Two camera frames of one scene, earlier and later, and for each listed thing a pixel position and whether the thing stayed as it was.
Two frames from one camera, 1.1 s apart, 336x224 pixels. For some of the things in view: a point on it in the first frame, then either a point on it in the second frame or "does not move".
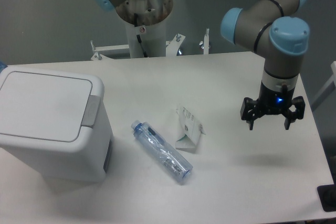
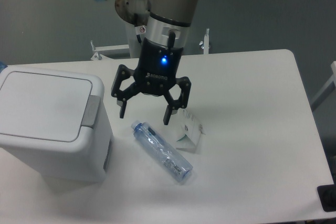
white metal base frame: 172,46 does not move
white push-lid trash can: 56,122 does not move
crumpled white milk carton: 192,130 does not move
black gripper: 273,103 -> 155,74
